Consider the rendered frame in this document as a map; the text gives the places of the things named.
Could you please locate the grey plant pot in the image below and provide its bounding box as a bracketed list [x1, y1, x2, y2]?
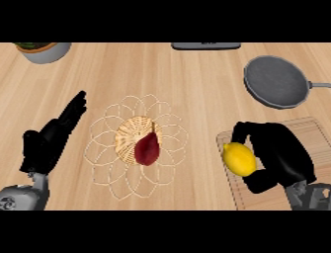
[12, 42, 73, 65]

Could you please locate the pale wooden cutting board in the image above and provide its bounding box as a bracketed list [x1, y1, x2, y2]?
[215, 116, 331, 211]

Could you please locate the dark grey appliance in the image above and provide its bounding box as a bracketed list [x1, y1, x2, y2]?
[169, 42, 243, 51]

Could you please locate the dark red sweet potato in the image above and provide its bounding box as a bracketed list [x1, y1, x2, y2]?
[133, 131, 163, 167]

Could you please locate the wire wicker basket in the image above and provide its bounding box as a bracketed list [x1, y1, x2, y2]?
[83, 94, 191, 201]

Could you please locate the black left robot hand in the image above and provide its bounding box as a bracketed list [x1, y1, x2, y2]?
[18, 90, 89, 176]

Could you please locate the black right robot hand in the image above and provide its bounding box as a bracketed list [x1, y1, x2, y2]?
[229, 121, 318, 195]

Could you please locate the dark grey frying pan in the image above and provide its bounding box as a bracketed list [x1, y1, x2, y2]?
[243, 54, 331, 111]

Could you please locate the yellow lemon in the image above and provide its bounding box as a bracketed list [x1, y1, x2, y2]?
[220, 141, 259, 178]

